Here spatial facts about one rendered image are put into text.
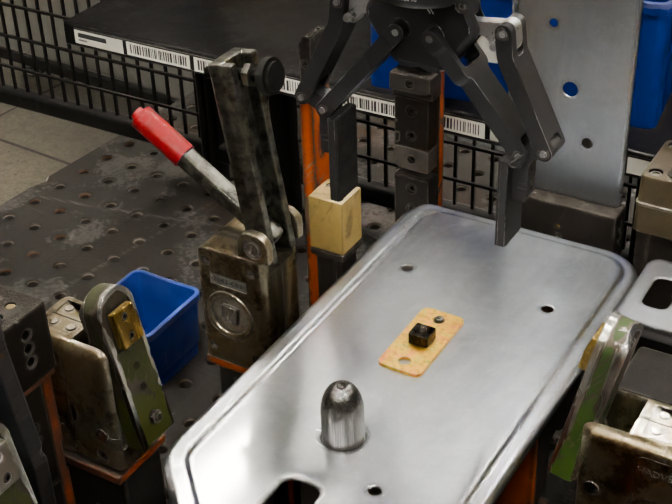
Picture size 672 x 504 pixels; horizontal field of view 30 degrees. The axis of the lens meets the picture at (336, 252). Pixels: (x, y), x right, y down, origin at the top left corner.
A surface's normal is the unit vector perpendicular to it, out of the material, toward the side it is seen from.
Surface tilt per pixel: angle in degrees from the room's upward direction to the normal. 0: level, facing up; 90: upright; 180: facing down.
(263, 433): 0
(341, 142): 90
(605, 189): 90
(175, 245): 0
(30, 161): 0
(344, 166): 90
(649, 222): 89
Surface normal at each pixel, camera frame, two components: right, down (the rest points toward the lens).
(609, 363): -0.50, 0.48
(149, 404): 0.84, 0.07
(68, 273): -0.03, -0.84
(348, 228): 0.86, 0.25
